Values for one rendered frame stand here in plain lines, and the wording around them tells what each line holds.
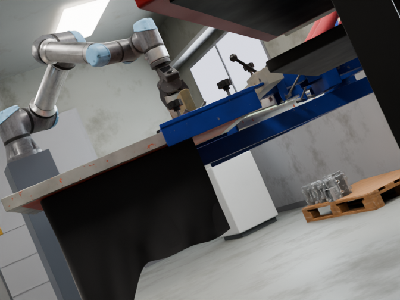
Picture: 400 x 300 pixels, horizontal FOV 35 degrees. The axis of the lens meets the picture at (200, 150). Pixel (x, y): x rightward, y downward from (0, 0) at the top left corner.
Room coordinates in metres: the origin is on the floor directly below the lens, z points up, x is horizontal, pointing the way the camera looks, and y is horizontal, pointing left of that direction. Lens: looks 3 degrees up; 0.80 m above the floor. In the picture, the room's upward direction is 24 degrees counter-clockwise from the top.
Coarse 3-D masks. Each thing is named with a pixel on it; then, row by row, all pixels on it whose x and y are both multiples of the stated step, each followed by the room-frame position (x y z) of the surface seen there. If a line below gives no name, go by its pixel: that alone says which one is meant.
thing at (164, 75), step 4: (168, 64) 2.12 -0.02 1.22; (160, 68) 2.11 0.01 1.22; (164, 68) 2.10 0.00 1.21; (168, 68) 2.08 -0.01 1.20; (172, 68) 2.07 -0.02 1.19; (160, 72) 2.08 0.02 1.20; (164, 72) 2.06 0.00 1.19; (168, 72) 2.04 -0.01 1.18; (172, 72) 2.04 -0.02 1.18; (176, 72) 2.03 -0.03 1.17; (164, 76) 2.04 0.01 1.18; (168, 76) 2.03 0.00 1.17; (172, 76) 2.03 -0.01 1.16; (176, 76) 2.04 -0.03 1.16; (168, 80) 2.03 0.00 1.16; (172, 80) 2.04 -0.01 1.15
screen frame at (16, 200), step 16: (144, 144) 1.80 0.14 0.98; (160, 144) 1.81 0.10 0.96; (96, 160) 1.78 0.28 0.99; (112, 160) 1.78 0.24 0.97; (128, 160) 1.80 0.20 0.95; (64, 176) 1.76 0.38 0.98; (80, 176) 1.77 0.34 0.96; (32, 192) 1.75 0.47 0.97; (48, 192) 1.75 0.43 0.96; (16, 208) 1.78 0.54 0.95
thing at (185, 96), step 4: (180, 92) 1.93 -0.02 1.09; (184, 92) 1.93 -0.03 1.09; (188, 92) 1.93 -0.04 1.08; (180, 96) 1.94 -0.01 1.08; (184, 96) 1.93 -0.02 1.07; (188, 96) 1.93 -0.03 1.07; (184, 100) 1.93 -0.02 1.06; (188, 100) 1.93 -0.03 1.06; (192, 100) 1.93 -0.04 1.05; (184, 104) 1.94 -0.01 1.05; (188, 104) 1.93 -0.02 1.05; (192, 104) 1.93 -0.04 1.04; (180, 108) 2.03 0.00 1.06; (184, 108) 1.97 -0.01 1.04; (188, 108) 1.93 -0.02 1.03; (192, 108) 1.93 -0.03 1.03; (196, 108) 1.94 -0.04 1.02; (180, 112) 2.07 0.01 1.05; (172, 116) 2.28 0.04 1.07
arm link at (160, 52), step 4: (156, 48) 2.10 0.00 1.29; (160, 48) 2.11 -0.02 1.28; (164, 48) 2.12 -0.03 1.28; (148, 52) 2.11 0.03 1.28; (152, 52) 2.10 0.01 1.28; (156, 52) 2.10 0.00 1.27; (160, 52) 2.10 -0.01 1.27; (164, 52) 2.11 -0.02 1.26; (148, 56) 2.11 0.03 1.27; (152, 56) 2.11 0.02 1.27; (156, 56) 2.10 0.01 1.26; (160, 56) 2.10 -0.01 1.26; (164, 56) 2.11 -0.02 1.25; (168, 56) 2.13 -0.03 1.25; (148, 60) 2.12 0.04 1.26; (152, 60) 2.11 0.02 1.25; (156, 60) 2.11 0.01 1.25
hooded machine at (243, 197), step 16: (240, 160) 8.30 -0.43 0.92; (224, 176) 8.18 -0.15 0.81; (240, 176) 8.26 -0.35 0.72; (256, 176) 8.34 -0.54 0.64; (224, 192) 8.14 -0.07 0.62; (240, 192) 8.22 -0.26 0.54; (256, 192) 8.30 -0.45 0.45; (224, 208) 8.25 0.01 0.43; (240, 208) 8.19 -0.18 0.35; (256, 208) 8.26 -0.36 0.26; (272, 208) 8.35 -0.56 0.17; (240, 224) 8.15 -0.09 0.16; (256, 224) 8.23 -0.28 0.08
